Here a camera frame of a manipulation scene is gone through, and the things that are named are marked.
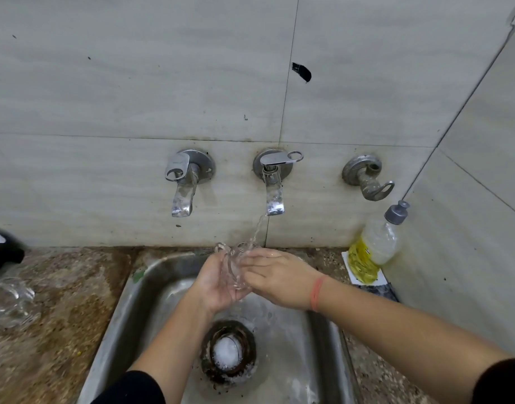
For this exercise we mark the person's right hand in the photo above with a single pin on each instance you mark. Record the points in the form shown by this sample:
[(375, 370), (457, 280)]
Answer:
[(282, 281)]

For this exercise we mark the person's left hand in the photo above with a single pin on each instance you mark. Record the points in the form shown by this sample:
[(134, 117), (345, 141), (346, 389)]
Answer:
[(213, 290)]

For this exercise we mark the clear glass cup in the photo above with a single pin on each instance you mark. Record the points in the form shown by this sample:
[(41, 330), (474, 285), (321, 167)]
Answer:
[(234, 265), (11, 302)]

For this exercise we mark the yellow dish soap bottle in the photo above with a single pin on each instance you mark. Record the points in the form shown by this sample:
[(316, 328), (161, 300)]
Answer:
[(373, 246)]

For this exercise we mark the dark speckled sponge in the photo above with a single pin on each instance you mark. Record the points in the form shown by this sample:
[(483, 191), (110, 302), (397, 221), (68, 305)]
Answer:
[(381, 292)]

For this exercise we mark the black dish rack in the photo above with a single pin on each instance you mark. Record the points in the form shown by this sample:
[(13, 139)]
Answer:
[(3, 252)]

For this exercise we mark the person's right forearm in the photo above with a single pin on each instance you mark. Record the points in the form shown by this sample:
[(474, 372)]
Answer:
[(408, 332)]

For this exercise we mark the person's left forearm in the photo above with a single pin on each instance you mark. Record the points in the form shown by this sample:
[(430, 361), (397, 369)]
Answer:
[(169, 357)]

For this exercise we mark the orange wrist thread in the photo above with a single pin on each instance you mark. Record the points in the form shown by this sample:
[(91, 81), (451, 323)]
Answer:
[(317, 294)]

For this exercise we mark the metal sink drain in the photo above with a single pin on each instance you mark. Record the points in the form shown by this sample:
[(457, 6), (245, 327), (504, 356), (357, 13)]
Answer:
[(228, 353)]

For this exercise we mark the stainless steel sink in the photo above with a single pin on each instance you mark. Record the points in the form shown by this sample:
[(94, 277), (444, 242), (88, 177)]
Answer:
[(123, 328)]

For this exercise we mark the black tape piece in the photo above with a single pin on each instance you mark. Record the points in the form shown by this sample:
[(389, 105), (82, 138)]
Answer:
[(302, 72)]

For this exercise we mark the black right sleeve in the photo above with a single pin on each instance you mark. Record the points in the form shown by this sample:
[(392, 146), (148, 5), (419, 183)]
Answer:
[(503, 382)]

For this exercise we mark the chrome wall tap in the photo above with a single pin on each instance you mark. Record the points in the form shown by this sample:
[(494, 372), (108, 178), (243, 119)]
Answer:
[(274, 168), (190, 166)]

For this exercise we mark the grey wall valve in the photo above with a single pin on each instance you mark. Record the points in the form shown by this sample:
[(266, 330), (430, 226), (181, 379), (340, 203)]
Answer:
[(362, 172)]

